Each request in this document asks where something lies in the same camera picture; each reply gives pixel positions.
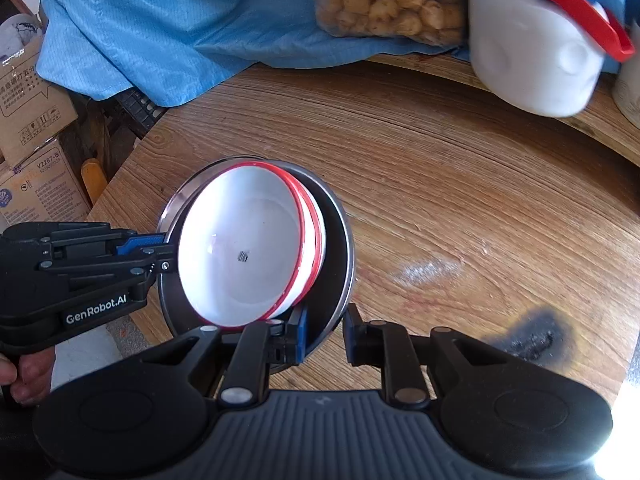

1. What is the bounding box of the cardboard box lower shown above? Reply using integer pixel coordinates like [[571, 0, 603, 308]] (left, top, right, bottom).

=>
[[0, 140, 91, 231]]

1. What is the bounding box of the blue cloth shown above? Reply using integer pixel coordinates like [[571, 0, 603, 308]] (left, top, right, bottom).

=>
[[29, 0, 471, 110]]

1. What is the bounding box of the white floral ceramic cup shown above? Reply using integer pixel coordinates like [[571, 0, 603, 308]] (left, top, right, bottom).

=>
[[612, 21, 640, 128]]

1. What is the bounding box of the black keyboard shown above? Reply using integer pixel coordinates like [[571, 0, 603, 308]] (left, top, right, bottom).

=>
[[114, 87, 166, 139]]

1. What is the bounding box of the white jug blue lid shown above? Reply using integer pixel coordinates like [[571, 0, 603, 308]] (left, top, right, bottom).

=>
[[469, 0, 636, 110]]

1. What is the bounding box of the white bowl red rim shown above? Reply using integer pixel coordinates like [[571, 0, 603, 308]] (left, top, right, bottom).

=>
[[285, 174, 326, 307], [178, 162, 314, 328]]

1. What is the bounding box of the cardboard box upper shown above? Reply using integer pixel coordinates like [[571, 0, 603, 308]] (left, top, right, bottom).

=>
[[0, 36, 78, 168]]

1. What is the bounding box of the person's left hand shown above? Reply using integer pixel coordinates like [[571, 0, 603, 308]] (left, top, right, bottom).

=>
[[0, 348, 55, 404]]

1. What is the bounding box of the cardboard box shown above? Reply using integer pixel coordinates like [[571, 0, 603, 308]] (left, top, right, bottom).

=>
[[0, 36, 78, 168], [0, 140, 91, 231]]

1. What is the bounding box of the wooden shelf riser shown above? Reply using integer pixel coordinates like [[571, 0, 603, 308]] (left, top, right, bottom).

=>
[[369, 53, 639, 166]]

